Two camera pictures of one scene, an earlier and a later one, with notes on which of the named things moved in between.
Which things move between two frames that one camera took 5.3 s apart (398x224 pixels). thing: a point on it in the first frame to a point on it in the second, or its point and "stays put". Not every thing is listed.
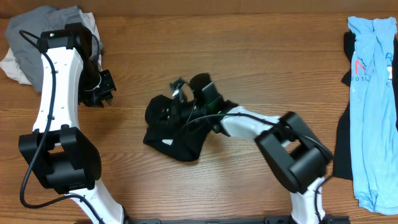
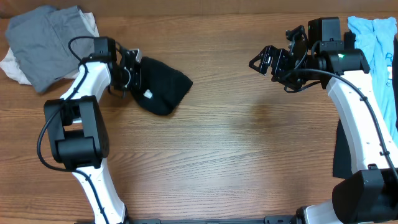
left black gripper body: (97, 87) to (128, 80)
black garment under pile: (342, 167) stays put
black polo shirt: (180, 129) to (162, 88)
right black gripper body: (173, 109) to (280, 62)
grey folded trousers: (23, 32) stays put
